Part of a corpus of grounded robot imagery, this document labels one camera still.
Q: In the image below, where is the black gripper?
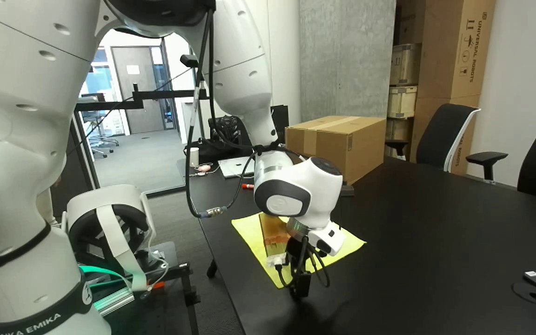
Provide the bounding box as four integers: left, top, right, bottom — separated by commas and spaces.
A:
285, 220, 313, 303

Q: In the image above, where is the yellow towel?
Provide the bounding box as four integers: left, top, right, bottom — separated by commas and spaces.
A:
229, 210, 369, 290

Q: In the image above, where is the black metal stand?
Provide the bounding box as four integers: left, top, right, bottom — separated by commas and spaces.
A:
146, 240, 202, 335

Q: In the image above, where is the brown cardboard box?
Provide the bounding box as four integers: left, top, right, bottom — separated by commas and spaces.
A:
283, 113, 388, 186

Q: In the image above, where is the black bag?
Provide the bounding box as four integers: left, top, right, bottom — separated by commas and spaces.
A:
209, 102, 291, 156

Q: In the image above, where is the white paper cup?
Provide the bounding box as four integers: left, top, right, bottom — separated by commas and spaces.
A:
187, 145, 202, 169

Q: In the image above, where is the beige storage box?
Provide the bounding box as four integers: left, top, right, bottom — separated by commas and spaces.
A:
388, 84, 419, 119

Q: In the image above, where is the white VR headset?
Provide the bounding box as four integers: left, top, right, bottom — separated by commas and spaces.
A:
62, 184, 159, 294

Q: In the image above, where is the brown storage box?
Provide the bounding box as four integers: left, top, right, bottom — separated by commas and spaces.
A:
390, 43, 421, 86

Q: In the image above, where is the grey door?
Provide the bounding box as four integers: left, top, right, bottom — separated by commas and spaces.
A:
110, 45, 166, 136

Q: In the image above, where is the grey background office chair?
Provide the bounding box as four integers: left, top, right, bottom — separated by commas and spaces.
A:
88, 110, 122, 156

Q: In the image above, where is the tall cardboard box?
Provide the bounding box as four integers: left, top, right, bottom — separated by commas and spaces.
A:
408, 0, 499, 177

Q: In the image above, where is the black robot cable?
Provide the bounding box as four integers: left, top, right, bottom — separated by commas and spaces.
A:
183, 0, 257, 220

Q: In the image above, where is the green strap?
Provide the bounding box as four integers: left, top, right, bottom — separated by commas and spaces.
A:
79, 262, 136, 313

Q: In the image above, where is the black office chair white frame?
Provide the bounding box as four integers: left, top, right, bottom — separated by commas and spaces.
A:
384, 102, 483, 175

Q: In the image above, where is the black camera boom bar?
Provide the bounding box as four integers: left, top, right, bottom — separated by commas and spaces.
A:
75, 82, 209, 113

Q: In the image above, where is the black camera on stand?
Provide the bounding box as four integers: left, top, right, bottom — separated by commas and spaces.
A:
179, 54, 203, 71

